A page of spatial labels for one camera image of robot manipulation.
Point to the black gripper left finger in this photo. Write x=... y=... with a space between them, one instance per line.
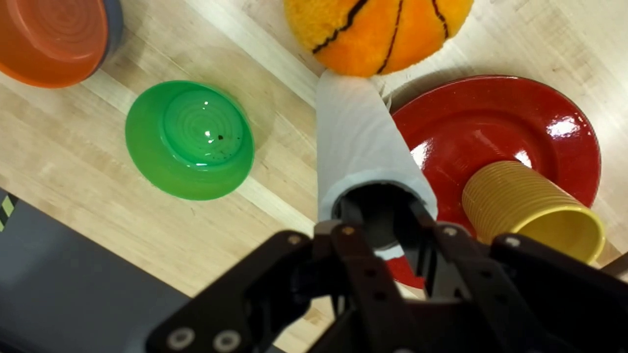
x=359 y=281

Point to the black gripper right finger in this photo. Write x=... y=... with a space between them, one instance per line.
x=455 y=267

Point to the white tissue roll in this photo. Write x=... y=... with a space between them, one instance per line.
x=359 y=144

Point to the yellow ribbed cup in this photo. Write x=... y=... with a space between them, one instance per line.
x=508 y=197

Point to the red plate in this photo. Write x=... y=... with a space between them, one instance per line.
x=463 y=126

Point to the green bowl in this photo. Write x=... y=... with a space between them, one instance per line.
x=190 y=140

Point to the orange plush basketball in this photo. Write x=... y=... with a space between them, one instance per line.
x=364 y=38

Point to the blue-grey bowl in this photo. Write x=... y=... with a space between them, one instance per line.
x=115 y=16

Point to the orange bowl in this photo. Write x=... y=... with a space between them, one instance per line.
x=52 y=44

